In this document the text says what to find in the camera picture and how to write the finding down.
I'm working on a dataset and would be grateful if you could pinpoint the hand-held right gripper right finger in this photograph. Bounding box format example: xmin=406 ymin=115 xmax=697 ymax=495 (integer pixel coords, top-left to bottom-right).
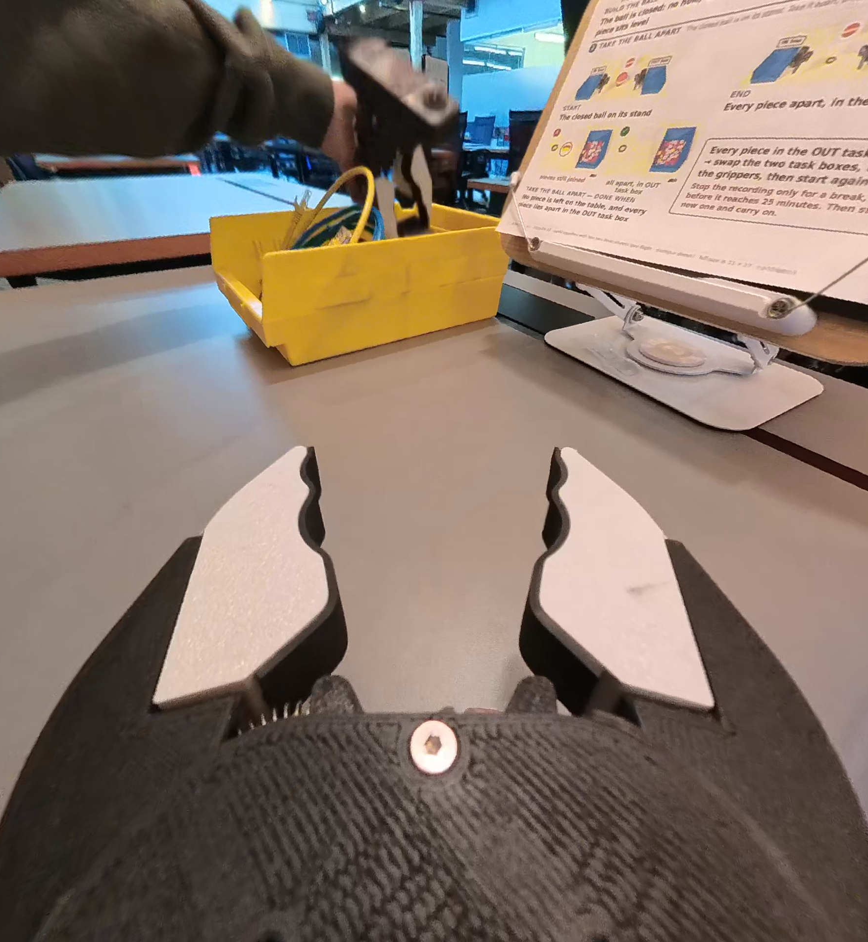
xmin=520 ymin=446 xmax=716 ymax=715

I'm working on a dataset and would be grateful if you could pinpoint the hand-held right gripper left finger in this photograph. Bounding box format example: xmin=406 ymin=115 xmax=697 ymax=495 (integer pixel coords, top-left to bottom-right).
xmin=153 ymin=446 xmax=348 ymax=709

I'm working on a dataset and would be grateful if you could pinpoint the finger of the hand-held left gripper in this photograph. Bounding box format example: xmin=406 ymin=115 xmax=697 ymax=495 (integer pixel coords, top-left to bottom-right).
xmin=399 ymin=143 xmax=436 ymax=231
xmin=372 ymin=178 xmax=401 ymax=240

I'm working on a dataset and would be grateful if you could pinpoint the yellow ethernet cable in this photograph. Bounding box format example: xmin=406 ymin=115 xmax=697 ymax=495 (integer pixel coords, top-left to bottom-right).
xmin=281 ymin=165 xmax=381 ymax=250

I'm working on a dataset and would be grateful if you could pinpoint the yellow plastic bin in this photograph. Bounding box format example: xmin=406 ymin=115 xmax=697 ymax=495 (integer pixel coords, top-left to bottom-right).
xmin=209 ymin=202 xmax=510 ymax=366

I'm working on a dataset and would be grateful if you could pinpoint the person's left hand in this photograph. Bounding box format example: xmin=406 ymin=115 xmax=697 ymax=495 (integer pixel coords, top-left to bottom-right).
xmin=322 ymin=79 xmax=361 ymax=172

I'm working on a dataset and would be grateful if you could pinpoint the wooden document stand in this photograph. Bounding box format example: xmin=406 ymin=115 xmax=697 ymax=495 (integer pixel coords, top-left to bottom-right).
xmin=496 ymin=0 xmax=868 ymax=432

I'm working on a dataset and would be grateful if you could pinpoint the grey table with wooden edge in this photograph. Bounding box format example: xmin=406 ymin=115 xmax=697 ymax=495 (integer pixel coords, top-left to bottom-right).
xmin=0 ymin=171 xmax=354 ymax=287

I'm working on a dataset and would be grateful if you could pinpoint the blue ethernet cable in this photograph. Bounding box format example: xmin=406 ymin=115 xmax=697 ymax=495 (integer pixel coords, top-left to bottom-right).
xmin=290 ymin=206 xmax=385 ymax=250

